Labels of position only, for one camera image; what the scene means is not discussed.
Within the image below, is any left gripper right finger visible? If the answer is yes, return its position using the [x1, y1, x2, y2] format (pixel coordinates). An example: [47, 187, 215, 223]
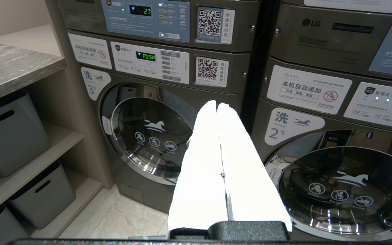
[217, 102, 293, 232]

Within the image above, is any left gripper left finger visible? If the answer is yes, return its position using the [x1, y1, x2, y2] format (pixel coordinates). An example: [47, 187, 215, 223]
[167, 100, 229, 232]

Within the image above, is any grey front-load washing machine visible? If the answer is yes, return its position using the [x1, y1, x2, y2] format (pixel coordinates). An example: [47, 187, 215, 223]
[250, 57, 392, 243]
[67, 30, 251, 214]

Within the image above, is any grey stacked dryer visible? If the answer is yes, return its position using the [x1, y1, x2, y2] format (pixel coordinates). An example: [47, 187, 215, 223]
[58, 0, 262, 52]
[270, 0, 392, 83]

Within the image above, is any round glass washer door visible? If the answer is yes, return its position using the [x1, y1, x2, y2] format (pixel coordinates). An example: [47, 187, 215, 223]
[100, 82, 200, 186]
[263, 131, 392, 239]

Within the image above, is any shelf unit with marble top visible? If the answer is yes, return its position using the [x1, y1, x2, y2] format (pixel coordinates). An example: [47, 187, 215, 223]
[0, 24, 115, 239]

